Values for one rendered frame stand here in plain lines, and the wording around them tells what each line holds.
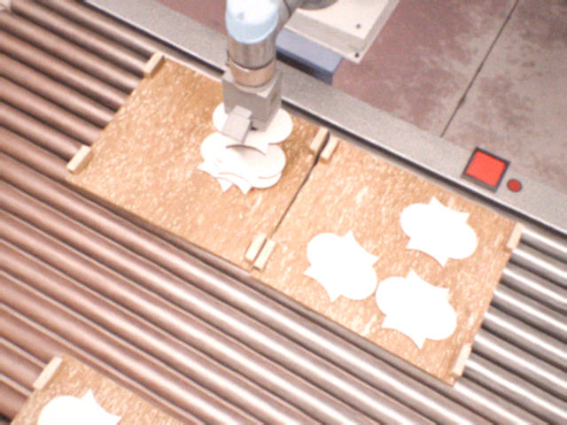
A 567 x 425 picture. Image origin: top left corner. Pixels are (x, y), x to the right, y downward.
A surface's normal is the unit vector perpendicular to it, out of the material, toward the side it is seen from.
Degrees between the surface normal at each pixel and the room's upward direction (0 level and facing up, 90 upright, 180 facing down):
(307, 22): 90
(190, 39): 0
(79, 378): 0
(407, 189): 0
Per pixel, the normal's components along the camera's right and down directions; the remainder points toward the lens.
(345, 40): -0.50, 0.78
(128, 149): 0.04, -0.43
